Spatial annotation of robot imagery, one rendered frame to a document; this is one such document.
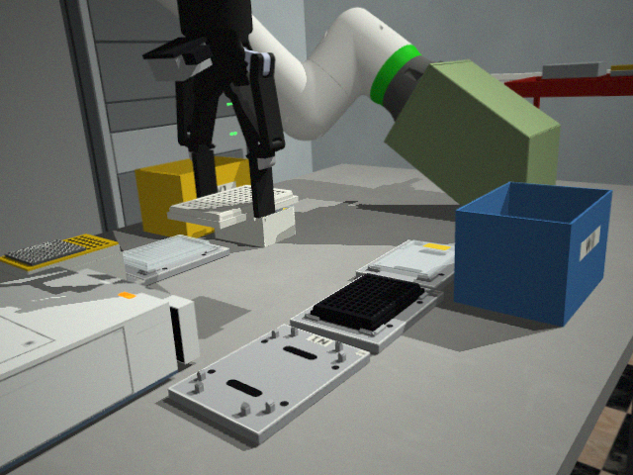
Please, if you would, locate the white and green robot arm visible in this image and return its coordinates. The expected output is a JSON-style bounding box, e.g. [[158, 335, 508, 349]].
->
[[142, 8, 443, 141]]

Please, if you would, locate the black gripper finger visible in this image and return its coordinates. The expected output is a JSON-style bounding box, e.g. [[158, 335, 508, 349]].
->
[[175, 68, 224, 199], [212, 47, 285, 218]]

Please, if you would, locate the yellow open-top bin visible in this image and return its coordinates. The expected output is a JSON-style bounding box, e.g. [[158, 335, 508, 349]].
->
[[135, 156, 251, 238]]

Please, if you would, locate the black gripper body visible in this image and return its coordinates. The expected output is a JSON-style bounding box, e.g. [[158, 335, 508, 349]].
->
[[177, 0, 253, 89]]

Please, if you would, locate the blue open-top box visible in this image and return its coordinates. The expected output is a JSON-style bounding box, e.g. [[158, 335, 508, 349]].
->
[[454, 182, 612, 327]]

